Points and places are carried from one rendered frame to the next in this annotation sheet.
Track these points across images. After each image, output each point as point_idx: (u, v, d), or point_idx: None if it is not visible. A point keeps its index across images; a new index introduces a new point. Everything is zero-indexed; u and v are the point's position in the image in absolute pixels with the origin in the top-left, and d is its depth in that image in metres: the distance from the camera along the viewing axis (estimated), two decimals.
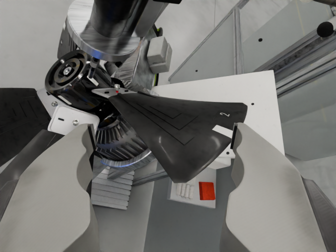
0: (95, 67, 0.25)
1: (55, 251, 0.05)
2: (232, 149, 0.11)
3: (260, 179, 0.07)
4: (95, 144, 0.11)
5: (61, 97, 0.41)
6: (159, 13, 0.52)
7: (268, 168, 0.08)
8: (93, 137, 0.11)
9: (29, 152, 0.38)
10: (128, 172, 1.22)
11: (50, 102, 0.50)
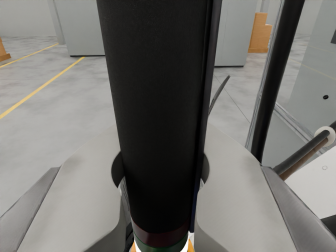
0: None
1: (84, 244, 0.05)
2: None
3: (224, 173, 0.08)
4: None
5: None
6: None
7: (231, 161, 0.08)
8: None
9: None
10: None
11: None
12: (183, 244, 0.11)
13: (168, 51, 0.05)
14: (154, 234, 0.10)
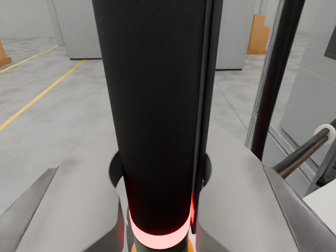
0: None
1: (82, 244, 0.05)
2: None
3: (227, 173, 0.08)
4: None
5: None
6: None
7: (233, 161, 0.08)
8: None
9: None
10: None
11: None
12: (183, 246, 0.11)
13: (166, 54, 0.05)
14: (154, 237, 0.10)
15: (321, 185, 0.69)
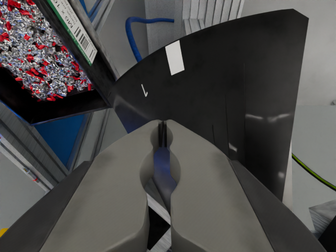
0: None
1: (107, 243, 0.06)
2: (166, 147, 0.12)
3: (195, 172, 0.08)
4: (161, 142, 0.12)
5: None
6: None
7: (201, 159, 0.08)
8: (161, 135, 0.12)
9: None
10: None
11: None
12: None
13: None
14: None
15: None
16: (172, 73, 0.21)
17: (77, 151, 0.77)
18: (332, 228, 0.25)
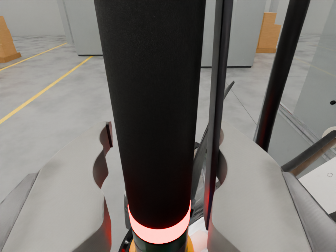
0: None
1: (69, 247, 0.05)
2: None
3: (243, 176, 0.08)
4: (112, 142, 0.12)
5: None
6: None
7: (250, 164, 0.08)
8: (111, 135, 0.12)
9: None
10: None
11: None
12: (182, 242, 0.11)
13: (164, 36, 0.05)
14: (152, 231, 0.10)
15: None
16: None
17: None
18: None
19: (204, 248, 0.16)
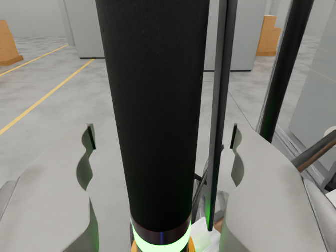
0: None
1: (55, 251, 0.05)
2: (232, 149, 0.11)
3: (260, 179, 0.07)
4: (95, 144, 0.11)
5: None
6: None
7: (268, 168, 0.08)
8: (93, 137, 0.11)
9: None
10: None
11: None
12: (184, 243, 0.11)
13: (167, 39, 0.05)
14: (153, 232, 0.10)
15: (330, 190, 0.67)
16: None
17: None
18: None
19: (205, 248, 0.16)
